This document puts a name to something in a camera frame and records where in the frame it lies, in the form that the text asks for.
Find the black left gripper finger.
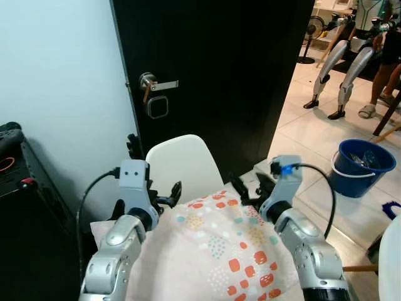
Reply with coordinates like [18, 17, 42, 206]
[127, 133, 147, 161]
[163, 181, 183, 207]

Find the pink patterned pillow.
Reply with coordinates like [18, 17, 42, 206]
[90, 188, 303, 301]

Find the white plastic chair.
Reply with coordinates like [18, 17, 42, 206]
[145, 134, 226, 206]

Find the white chair with wooden legs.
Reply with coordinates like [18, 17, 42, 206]
[343, 216, 401, 301]

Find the black door lock plate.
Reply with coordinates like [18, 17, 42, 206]
[145, 95, 169, 120]

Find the blue plastic bucket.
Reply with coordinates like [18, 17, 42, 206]
[330, 139, 397, 199]

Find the black door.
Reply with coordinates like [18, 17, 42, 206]
[111, 0, 315, 181]

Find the blue cloth item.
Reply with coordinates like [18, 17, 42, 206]
[382, 200, 401, 221]

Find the black equipment case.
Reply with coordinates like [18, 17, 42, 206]
[0, 122, 83, 301]

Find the silver humanoid robot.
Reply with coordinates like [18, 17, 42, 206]
[303, 0, 401, 120]

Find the black standing fan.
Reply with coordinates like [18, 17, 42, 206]
[297, 15, 326, 65]

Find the person in sandals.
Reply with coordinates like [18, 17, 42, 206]
[358, 25, 401, 120]

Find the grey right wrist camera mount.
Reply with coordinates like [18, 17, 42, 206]
[269, 155, 303, 205]

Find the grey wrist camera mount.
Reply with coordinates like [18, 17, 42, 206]
[269, 155, 303, 205]
[117, 159, 155, 214]

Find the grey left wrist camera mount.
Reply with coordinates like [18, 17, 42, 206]
[117, 159, 155, 214]

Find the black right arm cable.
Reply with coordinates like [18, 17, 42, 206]
[271, 162, 338, 240]

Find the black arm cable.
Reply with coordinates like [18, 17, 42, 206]
[271, 162, 338, 240]
[76, 167, 121, 267]

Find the silver door lever handle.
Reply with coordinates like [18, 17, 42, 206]
[138, 71, 180, 104]

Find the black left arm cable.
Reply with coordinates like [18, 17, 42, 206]
[76, 167, 121, 267]

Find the orange cable loop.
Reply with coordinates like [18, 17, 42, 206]
[0, 156, 15, 174]

